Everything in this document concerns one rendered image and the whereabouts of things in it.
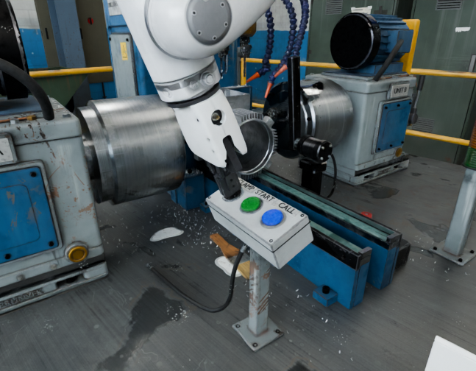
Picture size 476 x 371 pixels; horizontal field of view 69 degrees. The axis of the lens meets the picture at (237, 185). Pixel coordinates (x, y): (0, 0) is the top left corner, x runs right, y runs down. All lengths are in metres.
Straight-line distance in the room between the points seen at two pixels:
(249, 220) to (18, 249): 0.46
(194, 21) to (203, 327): 0.53
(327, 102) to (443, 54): 2.88
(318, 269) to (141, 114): 0.51
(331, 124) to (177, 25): 0.83
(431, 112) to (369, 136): 2.73
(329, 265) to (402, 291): 0.18
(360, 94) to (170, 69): 0.88
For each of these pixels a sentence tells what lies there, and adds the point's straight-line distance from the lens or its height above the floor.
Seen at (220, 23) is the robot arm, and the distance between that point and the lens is 0.36.
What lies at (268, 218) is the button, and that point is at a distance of 0.48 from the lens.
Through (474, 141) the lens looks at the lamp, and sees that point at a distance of 0.91.
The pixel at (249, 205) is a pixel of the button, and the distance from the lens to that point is 0.51.
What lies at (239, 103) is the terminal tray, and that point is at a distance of 1.00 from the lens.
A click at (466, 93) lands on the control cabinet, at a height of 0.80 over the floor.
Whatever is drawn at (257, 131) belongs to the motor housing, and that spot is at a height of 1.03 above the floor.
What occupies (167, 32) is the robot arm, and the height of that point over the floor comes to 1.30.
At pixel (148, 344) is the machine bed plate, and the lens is 0.69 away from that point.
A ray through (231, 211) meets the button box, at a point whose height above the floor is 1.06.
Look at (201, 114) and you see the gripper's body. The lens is 0.44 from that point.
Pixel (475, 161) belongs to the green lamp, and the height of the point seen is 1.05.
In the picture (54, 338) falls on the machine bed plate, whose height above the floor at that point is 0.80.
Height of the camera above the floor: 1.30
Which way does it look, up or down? 24 degrees down
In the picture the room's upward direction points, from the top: straight up
